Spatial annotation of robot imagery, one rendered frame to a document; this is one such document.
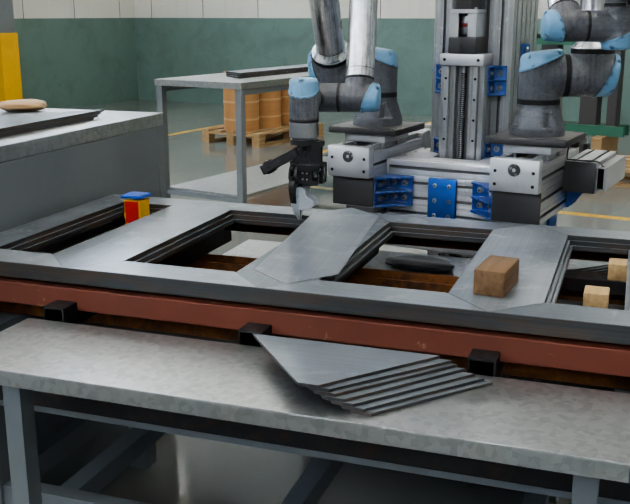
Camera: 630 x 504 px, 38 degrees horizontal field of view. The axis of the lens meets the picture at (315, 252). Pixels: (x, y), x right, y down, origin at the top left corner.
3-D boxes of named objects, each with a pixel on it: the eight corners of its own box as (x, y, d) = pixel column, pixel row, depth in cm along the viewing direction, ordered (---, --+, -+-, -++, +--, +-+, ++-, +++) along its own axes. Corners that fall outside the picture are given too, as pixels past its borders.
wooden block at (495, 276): (503, 298, 171) (505, 272, 170) (472, 294, 174) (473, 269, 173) (518, 282, 182) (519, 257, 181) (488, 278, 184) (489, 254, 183)
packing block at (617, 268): (630, 282, 207) (631, 265, 206) (607, 280, 209) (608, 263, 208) (630, 275, 213) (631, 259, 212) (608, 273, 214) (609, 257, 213)
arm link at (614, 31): (582, 48, 228) (585, 3, 226) (628, 49, 228) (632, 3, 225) (589, 50, 221) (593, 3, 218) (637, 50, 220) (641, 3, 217)
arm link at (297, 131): (284, 123, 230) (296, 119, 238) (284, 141, 232) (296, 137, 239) (312, 124, 228) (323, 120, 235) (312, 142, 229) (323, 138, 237)
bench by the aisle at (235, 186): (243, 232, 588) (240, 77, 563) (160, 220, 623) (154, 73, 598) (374, 188, 736) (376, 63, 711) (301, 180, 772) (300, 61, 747)
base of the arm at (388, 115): (366, 120, 290) (366, 88, 287) (409, 122, 283) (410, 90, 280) (344, 125, 277) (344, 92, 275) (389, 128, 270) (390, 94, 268)
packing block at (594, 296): (607, 313, 186) (609, 295, 185) (582, 311, 187) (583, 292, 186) (608, 305, 191) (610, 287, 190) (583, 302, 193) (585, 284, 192)
